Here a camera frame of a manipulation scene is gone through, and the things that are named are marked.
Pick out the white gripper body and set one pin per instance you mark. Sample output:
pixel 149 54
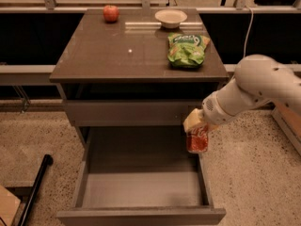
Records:
pixel 211 110

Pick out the red coke can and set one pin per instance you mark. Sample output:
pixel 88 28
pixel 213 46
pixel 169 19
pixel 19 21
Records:
pixel 197 140

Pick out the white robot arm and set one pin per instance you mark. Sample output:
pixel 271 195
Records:
pixel 257 80

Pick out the closed grey top drawer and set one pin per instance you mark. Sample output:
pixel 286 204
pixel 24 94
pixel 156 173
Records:
pixel 128 113

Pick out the grey drawer cabinet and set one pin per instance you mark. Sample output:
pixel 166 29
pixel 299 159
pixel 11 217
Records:
pixel 127 60

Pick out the open grey middle drawer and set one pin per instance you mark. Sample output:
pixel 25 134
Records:
pixel 140 176

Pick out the green chip bag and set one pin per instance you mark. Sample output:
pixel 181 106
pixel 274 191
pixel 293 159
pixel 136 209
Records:
pixel 186 51

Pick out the white bowl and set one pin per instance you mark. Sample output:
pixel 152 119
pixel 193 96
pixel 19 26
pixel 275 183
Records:
pixel 170 18

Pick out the red apple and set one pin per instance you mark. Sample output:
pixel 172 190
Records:
pixel 110 13

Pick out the black metal pole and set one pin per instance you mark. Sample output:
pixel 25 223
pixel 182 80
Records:
pixel 45 163

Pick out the brown cardboard box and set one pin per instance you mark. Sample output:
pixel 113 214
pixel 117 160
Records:
pixel 9 205

